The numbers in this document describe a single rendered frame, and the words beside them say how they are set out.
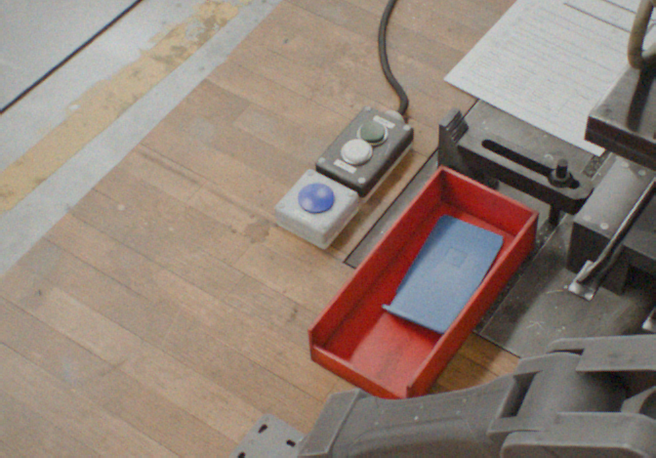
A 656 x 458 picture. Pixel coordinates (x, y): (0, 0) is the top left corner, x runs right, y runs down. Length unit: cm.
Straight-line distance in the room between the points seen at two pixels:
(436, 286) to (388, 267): 6
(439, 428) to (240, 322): 41
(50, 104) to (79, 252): 144
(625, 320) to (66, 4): 197
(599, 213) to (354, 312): 27
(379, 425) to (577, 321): 36
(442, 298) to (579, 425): 49
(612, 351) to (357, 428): 26
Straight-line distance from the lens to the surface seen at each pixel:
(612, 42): 157
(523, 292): 133
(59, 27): 298
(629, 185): 132
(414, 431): 97
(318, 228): 133
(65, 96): 282
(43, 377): 132
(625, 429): 82
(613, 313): 132
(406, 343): 128
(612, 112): 117
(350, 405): 106
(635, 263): 128
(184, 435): 125
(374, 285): 132
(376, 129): 141
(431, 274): 132
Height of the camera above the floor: 200
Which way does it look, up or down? 53 degrees down
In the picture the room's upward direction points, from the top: 4 degrees counter-clockwise
